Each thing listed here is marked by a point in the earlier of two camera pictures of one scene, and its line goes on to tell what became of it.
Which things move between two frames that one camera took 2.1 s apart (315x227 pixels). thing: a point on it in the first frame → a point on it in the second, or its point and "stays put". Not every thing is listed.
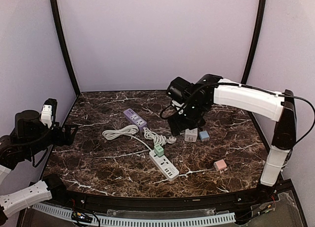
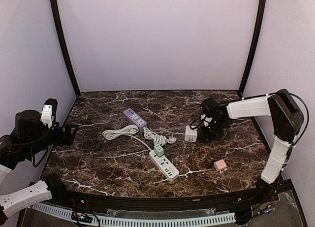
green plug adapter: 159,150 stays put
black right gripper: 183,123 → 206,130
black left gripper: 62,134 stays put
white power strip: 165,166 stays put
